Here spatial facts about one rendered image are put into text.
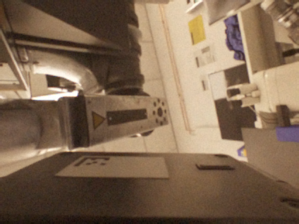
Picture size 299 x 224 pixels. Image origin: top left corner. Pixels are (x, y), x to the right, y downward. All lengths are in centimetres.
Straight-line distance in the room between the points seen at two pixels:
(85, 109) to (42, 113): 7
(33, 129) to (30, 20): 15
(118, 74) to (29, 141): 24
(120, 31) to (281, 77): 67
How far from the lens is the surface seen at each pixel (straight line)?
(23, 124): 28
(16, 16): 29
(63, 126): 25
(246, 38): 152
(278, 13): 101
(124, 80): 42
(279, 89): 85
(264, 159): 132
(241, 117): 169
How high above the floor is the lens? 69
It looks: 56 degrees up
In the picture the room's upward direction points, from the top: 97 degrees counter-clockwise
